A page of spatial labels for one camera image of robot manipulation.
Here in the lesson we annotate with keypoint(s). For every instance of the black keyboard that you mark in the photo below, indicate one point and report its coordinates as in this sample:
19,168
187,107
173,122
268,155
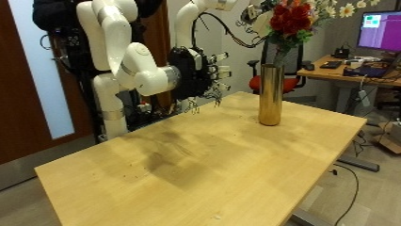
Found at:
331,65

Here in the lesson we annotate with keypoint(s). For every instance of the wooden office desk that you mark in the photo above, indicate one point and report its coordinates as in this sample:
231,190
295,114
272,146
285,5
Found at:
325,74

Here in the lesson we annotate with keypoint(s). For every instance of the black desk phone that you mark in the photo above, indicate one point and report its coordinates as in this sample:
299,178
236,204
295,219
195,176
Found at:
341,52

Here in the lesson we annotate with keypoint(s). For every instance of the black computer mouse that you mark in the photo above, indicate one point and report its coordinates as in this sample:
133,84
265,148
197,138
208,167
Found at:
309,67

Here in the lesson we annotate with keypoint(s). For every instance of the white power adapter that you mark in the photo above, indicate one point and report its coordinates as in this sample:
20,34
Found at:
364,98

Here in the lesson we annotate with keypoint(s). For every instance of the grey table foot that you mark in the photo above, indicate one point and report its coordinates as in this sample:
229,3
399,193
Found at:
359,163

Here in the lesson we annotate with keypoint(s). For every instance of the black robot mounting stand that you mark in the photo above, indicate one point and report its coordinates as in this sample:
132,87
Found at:
79,62

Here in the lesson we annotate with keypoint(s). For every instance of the artificial flower bouquet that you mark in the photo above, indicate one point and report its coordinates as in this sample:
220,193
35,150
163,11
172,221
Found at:
292,22

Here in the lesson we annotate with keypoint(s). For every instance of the computer monitor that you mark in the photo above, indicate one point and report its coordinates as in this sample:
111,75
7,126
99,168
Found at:
383,31

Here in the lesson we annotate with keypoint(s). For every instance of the red emergency stop button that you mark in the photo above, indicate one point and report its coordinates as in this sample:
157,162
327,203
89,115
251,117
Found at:
144,106

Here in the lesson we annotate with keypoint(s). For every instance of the cardboard box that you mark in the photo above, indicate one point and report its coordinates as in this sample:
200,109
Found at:
388,141

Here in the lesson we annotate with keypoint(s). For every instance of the black mesh red seat chair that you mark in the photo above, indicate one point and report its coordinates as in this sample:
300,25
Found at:
292,84

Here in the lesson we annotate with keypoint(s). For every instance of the brown door with frosted glass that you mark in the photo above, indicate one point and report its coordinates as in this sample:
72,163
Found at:
20,94

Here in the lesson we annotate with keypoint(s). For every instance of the black cloth bundle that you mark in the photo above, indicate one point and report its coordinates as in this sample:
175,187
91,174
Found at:
54,14

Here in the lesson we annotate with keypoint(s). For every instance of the gold cylinder vase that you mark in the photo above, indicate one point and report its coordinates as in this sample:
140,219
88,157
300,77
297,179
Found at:
271,94

